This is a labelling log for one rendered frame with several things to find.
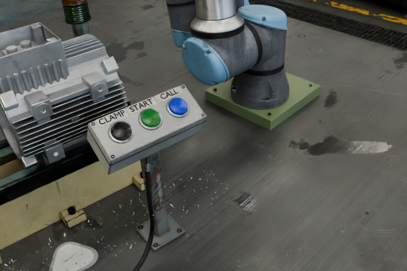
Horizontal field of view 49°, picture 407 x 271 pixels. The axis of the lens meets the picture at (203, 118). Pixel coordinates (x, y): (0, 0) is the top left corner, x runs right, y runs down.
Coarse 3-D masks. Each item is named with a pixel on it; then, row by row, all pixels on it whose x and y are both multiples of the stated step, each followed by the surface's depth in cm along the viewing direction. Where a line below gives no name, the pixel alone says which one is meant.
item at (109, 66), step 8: (112, 56) 79; (104, 64) 78; (112, 64) 79; (112, 72) 80; (0, 96) 70; (8, 96) 71; (8, 104) 70; (16, 104) 71; (24, 160) 77; (32, 160) 77
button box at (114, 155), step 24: (168, 96) 70; (192, 96) 72; (96, 120) 65; (120, 120) 66; (168, 120) 68; (192, 120) 69; (96, 144) 65; (120, 144) 64; (144, 144) 65; (168, 144) 70; (120, 168) 67
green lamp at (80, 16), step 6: (66, 6) 107; (72, 6) 106; (78, 6) 107; (84, 6) 108; (66, 12) 108; (72, 12) 107; (78, 12) 107; (84, 12) 108; (66, 18) 109; (72, 18) 108; (78, 18) 108; (84, 18) 109
